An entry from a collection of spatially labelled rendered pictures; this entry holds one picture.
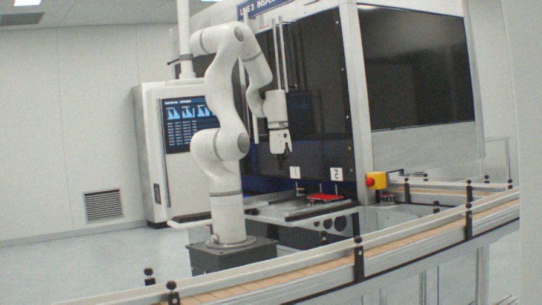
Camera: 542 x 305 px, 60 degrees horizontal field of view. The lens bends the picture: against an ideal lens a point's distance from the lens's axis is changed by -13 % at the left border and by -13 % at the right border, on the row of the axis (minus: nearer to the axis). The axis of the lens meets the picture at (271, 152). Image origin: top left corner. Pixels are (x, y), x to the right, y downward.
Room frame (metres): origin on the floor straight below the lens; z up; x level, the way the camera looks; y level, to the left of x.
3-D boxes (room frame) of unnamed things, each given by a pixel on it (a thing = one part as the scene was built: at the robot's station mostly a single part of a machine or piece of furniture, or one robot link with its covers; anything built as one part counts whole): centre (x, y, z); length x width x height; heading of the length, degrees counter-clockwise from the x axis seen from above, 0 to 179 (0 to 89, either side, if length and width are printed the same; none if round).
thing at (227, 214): (1.95, 0.18, 0.95); 0.19 x 0.19 x 0.18
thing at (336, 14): (2.43, -0.36, 1.40); 0.04 x 0.01 x 0.80; 32
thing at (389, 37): (2.63, -0.81, 1.51); 0.85 x 0.01 x 0.59; 122
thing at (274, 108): (2.28, -0.04, 1.35); 0.09 x 0.08 x 0.13; 56
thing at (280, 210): (2.41, -0.13, 0.90); 0.34 x 0.26 x 0.04; 122
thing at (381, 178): (2.32, -0.45, 1.00); 0.08 x 0.07 x 0.07; 122
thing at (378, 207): (2.33, -0.50, 0.87); 0.14 x 0.13 x 0.02; 122
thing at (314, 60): (2.60, -0.26, 1.51); 0.43 x 0.01 x 0.59; 32
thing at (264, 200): (2.76, -0.04, 0.90); 0.34 x 0.26 x 0.04; 122
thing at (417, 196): (2.16, -0.73, 0.92); 0.69 x 0.16 x 0.16; 32
